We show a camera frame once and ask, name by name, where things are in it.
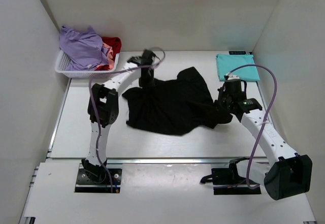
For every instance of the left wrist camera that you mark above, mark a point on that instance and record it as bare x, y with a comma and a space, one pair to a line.
148, 57

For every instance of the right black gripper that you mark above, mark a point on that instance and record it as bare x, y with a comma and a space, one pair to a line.
221, 93

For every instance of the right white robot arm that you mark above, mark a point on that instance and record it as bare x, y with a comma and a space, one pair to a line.
288, 173

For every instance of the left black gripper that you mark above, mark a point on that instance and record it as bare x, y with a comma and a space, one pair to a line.
148, 84

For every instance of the purple t shirt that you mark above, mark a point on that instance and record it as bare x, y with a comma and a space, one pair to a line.
84, 48

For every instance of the white plastic basket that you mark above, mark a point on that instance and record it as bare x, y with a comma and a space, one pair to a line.
63, 61

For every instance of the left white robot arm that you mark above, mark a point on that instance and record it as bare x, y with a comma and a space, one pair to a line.
103, 110

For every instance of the folded teal t shirt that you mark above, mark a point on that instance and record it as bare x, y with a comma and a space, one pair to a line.
226, 63

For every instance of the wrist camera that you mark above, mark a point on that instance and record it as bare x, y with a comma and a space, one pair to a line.
235, 87
148, 57

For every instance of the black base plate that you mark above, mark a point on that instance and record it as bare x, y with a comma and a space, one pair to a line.
86, 183
226, 182

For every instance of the black t shirt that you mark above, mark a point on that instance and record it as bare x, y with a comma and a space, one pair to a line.
174, 107

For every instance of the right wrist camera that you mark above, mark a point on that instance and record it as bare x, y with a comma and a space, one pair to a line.
235, 87

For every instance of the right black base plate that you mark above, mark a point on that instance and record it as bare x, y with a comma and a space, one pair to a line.
226, 182

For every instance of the black label plate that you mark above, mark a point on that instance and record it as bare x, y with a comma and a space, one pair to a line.
237, 52

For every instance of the pink t shirt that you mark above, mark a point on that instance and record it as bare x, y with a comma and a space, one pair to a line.
109, 55

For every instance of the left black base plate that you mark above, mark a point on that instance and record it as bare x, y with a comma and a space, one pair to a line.
86, 183

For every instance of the red t shirt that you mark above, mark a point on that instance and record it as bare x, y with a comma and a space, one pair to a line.
115, 43

